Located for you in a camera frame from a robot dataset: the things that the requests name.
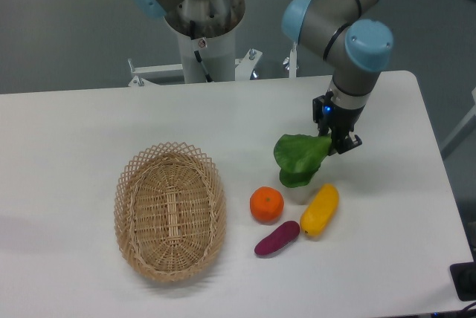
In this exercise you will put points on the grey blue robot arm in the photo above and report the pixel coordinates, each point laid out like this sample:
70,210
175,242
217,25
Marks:
358,49

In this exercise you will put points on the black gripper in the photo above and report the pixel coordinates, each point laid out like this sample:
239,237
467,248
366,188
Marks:
337,113

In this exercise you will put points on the white frame at right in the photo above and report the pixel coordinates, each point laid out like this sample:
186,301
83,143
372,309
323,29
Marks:
460,132

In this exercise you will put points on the orange tangerine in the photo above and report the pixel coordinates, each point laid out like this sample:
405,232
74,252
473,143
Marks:
266,204

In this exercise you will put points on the yellow mango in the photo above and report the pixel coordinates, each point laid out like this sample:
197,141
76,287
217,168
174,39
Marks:
320,211

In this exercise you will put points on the green leafy vegetable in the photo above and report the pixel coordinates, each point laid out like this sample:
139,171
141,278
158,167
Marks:
299,157

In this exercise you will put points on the purple sweet potato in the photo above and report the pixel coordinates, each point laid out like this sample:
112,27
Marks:
281,237

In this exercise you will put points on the black box at table edge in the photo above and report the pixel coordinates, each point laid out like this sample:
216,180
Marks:
463,277

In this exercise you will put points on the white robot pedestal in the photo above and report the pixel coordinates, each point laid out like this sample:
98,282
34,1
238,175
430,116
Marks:
205,31

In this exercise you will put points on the woven wicker basket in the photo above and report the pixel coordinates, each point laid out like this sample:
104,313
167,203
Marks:
170,212

